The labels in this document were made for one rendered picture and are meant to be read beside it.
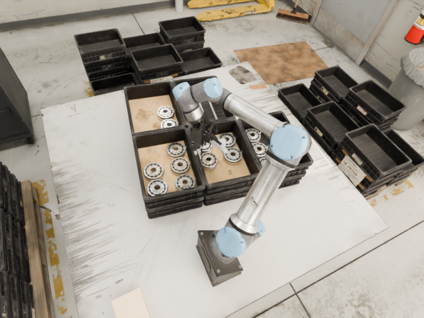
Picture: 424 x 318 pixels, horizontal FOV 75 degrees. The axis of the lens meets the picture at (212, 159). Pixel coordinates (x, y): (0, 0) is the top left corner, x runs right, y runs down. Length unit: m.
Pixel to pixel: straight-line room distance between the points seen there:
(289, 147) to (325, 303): 1.56
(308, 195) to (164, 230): 0.84
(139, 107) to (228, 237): 1.08
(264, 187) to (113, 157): 1.04
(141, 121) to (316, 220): 1.16
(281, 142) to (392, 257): 1.91
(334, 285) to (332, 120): 1.35
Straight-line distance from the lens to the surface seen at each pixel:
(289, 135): 0.94
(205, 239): 1.27
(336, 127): 2.67
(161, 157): 1.55
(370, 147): 2.49
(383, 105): 2.93
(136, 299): 1.34
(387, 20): 4.09
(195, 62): 2.97
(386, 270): 2.62
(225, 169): 1.52
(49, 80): 3.59
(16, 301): 1.94
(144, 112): 1.79
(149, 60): 2.79
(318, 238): 1.63
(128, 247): 1.48
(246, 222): 1.04
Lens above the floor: 2.08
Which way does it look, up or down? 54 degrees down
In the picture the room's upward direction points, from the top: 8 degrees clockwise
